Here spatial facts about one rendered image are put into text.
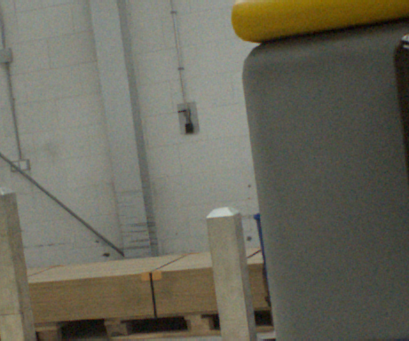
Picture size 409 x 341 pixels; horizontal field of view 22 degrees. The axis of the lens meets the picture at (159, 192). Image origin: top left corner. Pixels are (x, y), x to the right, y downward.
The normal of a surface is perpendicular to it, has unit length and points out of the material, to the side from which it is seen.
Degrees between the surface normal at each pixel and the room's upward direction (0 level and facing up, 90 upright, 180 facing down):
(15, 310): 90
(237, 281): 90
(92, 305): 90
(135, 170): 90
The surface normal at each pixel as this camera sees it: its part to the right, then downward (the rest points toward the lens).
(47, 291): -0.35, 0.10
